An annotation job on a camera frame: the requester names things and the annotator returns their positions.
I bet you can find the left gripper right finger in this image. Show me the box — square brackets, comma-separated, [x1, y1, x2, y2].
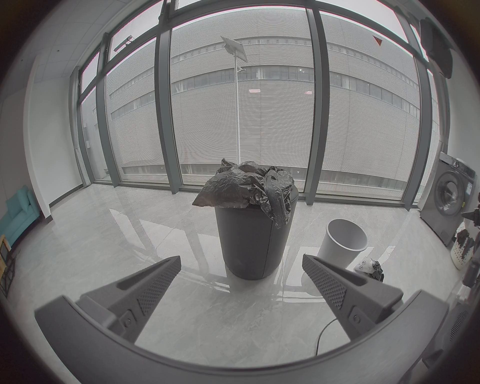
[302, 254, 404, 342]

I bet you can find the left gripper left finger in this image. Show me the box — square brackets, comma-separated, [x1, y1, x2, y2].
[77, 256, 182, 344]

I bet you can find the black plastic bag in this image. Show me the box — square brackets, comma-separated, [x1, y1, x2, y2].
[192, 158, 295, 229]

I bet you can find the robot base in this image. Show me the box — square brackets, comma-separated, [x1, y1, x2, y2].
[422, 300, 477, 376]

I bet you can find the white trash bin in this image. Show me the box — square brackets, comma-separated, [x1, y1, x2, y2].
[318, 219, 368, 269]

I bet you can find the crumpled black plastic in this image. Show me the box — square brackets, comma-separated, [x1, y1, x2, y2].
[369, 259, 385, 283]

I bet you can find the dark grey round chair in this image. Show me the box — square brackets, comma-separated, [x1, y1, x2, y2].
[214, 187, 300, 281]

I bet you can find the white round basket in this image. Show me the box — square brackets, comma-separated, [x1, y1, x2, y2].
[451, 229, 479, 271]

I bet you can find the pile of clothes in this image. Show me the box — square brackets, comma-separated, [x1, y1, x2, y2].
[455, 229, 475, 259]

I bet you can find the grey washing machine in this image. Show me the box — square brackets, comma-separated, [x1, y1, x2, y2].
[419, 152, 476, 246]

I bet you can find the teal sofa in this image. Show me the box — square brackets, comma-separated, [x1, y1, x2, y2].
[0, 186, 40, 248]

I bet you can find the window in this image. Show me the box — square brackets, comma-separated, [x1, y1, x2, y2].
[69, 0, 451, 211]

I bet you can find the black cable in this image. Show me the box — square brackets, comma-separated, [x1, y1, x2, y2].
[315, 318, 340, 357]

